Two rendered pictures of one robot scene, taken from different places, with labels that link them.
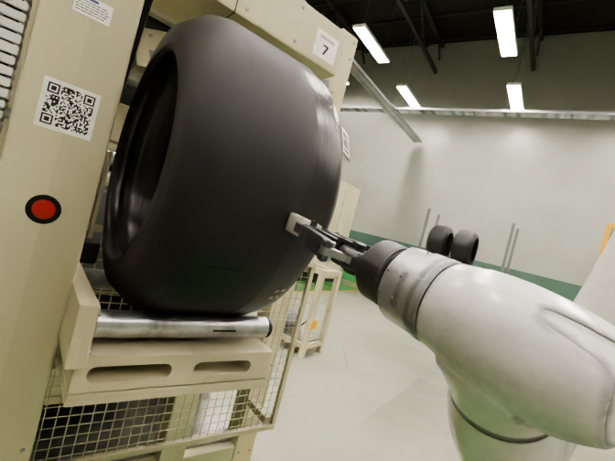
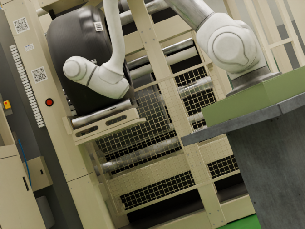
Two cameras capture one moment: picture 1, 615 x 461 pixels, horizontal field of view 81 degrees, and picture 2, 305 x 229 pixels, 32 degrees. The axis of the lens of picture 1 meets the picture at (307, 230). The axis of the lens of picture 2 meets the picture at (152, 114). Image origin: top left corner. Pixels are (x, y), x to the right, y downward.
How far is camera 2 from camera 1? 2.34 m
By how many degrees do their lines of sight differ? 44
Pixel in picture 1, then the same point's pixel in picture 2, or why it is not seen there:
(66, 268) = (63, 114)
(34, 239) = (51, 110)
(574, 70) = not seen: outside the picture
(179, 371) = (101, 126)
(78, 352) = (68, 129)
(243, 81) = (55, 40)
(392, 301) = not seen: hidden behind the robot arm
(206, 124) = (53, 57)
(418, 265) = not seen: hidden behind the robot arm
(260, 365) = (130, 114)
